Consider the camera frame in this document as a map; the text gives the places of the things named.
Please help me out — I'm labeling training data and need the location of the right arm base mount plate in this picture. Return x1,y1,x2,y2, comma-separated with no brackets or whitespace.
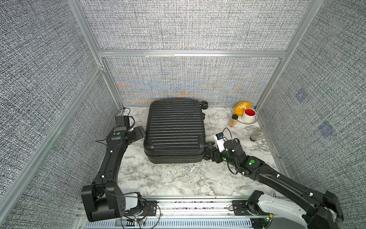
232,200,258,216

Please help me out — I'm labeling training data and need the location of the brown spice jar black lid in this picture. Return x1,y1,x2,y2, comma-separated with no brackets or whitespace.
228,114,238,127

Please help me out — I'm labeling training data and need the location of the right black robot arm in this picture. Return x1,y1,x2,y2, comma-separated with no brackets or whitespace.
204,138,344,229

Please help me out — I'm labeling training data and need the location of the white patterned plate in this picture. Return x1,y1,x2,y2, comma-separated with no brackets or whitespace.
237,108,258,125

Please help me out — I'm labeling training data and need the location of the clear glass jar lying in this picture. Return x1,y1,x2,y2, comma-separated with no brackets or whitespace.
250,128,262,141

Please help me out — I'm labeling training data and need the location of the white slotted cable duct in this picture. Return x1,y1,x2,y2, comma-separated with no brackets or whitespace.
82,218,253,229

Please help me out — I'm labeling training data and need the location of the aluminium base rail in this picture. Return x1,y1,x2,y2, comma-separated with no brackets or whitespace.
75,196,287,221

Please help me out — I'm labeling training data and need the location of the black ribbed hard-shell suitcase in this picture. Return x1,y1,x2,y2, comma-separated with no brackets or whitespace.
144,98,208,164

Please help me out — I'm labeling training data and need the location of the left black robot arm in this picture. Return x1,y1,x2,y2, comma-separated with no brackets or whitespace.
81,115,145,222

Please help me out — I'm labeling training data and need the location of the yellow bread loaf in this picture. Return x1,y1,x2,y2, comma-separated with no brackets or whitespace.
233,101,252,116

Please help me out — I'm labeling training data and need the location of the white cup red inside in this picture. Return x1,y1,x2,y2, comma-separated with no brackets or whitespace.
241,109,256,124

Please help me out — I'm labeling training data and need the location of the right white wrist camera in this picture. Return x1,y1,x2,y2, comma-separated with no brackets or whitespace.
214,132,226,153

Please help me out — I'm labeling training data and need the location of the aluminium enclosure frame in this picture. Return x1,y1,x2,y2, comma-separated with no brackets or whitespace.
0,0,326,215

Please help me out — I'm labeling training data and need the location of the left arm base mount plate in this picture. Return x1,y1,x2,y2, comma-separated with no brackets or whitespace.
124,200,158,218

